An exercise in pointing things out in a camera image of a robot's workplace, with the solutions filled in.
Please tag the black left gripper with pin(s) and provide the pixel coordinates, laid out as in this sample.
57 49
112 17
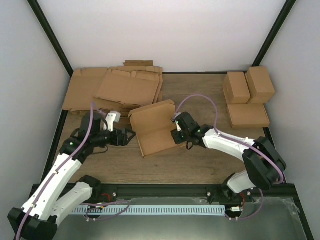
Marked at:
124 141

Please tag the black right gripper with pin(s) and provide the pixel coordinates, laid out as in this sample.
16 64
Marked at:
177 139

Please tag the brown cardboard box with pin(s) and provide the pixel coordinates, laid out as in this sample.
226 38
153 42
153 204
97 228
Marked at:
153 125

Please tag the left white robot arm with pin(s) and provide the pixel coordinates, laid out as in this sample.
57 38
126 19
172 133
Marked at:
40 217

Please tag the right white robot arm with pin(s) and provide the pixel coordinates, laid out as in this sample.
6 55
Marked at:
264 166

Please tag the folded cardboard box front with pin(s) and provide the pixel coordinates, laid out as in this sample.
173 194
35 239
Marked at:
243 116

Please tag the folded cardboard box back left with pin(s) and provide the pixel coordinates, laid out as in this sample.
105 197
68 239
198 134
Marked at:
235 88

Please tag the folded cardboard box back right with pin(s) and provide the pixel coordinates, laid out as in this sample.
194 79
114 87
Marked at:
259 84

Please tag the stack of flat cardboard sheets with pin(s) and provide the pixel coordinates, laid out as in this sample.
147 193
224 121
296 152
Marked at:
137 83

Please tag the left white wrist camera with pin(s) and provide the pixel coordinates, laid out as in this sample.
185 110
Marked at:
111 118

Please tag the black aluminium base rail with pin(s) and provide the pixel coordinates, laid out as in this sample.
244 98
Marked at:
210 191

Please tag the light blue slotted cable duct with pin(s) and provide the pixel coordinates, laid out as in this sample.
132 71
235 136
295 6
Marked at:
162 210

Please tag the left black frame post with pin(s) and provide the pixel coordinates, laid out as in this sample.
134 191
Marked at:
42 19

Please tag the black frame post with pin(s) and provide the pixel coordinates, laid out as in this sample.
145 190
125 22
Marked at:
42 19
276 27

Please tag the right black frame post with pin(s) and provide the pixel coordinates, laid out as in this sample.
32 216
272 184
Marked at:
276 27

